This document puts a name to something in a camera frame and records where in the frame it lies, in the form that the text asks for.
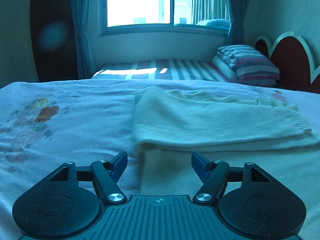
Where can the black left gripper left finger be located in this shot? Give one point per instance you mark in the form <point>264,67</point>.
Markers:
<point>70,199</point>

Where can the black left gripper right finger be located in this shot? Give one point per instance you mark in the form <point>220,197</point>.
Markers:
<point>247,200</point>

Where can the cream knitted sweater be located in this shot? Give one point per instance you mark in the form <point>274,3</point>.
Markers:
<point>168,126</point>

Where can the white floral blanket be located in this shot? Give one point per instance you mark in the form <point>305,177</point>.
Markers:
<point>46,124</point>

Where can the white pillow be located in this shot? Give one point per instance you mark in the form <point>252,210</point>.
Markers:
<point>232,76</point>

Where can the striped folded quilt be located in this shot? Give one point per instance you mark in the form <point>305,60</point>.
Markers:
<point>248,63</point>

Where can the striped bed sheet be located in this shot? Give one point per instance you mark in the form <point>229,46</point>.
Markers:
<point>166,69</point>

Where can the red heart-shaped headboard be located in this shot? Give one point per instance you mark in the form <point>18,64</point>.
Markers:
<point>293,57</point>

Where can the dark doorway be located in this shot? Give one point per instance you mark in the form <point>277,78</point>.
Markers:
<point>53,40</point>

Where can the bedding on window sill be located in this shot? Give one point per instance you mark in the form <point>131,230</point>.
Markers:
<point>217,22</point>

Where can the right blue curtain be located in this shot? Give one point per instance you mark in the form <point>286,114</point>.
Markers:
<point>237,12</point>

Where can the blue curtain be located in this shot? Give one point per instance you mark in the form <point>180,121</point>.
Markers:
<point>80,15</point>
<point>237,12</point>

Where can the left blue curtain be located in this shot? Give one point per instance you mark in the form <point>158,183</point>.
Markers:
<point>80,15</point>

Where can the window with dark frame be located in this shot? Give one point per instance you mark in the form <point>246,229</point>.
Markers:
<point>142,16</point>

